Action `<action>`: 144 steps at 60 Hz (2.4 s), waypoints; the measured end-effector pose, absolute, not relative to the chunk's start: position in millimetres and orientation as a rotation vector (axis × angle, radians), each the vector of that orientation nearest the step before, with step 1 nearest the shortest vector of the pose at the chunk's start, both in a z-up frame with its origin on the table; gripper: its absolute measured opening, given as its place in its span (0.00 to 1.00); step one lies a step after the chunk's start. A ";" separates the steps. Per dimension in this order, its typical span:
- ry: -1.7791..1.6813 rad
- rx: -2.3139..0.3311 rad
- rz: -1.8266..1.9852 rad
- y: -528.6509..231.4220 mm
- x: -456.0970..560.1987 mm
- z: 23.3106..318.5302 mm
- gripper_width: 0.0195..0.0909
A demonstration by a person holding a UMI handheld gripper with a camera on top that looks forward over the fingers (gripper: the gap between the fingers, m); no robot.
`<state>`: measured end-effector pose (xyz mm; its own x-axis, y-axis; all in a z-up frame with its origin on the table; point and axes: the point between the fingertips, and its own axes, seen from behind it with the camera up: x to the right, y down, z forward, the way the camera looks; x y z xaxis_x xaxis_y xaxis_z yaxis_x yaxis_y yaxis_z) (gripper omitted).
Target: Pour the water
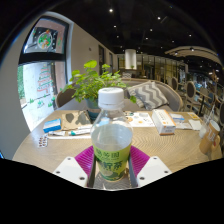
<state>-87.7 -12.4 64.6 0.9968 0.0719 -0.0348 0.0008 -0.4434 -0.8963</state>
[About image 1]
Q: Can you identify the pill blister pack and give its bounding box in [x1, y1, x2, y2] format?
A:
[37, 135, 49, 148]

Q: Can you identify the green potted plant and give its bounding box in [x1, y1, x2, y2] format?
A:
[61, 59, 138, 121]

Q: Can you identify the white ointment tube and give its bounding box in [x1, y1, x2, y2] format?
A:
[68, 128, 92, 137]

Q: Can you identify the white napkin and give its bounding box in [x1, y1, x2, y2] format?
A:
[188, 119, 203, 132]

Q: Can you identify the small blue box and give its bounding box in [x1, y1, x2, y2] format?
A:
[42, 118, 63, 134]

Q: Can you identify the yellow square card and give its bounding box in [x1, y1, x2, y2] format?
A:
[187, 111, 201, 120]

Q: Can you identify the clear green-labelled drink bottle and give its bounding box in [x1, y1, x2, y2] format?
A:
[90, 87, 134, 183]

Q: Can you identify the curved grey sofa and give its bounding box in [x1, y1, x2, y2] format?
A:
[54, 78, 184, 113]

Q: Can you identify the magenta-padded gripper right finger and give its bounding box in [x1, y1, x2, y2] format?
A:
[128, 145, 173, 188]

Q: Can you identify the white printed leaflet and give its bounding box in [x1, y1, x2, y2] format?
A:
[124, 111, 156, 128]

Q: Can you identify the white round column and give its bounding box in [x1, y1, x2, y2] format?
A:
[124, 48, 138, 70]

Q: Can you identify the clear plastic cup with straw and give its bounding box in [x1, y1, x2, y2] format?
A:
[198, 104, 216, 138]

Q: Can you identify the grey chevron cushion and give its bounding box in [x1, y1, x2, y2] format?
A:
[126, 80, 169, 111]

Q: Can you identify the group of dining chairs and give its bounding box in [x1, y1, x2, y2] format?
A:
[171, 76, 224, 118]

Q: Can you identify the group of ceiling lights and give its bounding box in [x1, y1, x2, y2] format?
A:
[106, 6, 198, 58]

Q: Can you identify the blue and white card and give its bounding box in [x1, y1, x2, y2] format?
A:
[169, 113, 185, 124]

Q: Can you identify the colourful window picture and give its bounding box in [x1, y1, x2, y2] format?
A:
[22, 18, 69, 56]

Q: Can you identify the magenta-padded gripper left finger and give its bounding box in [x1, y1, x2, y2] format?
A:
[52, 145, 98, 189]

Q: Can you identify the white and orange box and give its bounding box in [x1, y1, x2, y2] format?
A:
[151, 108, 177, 136]

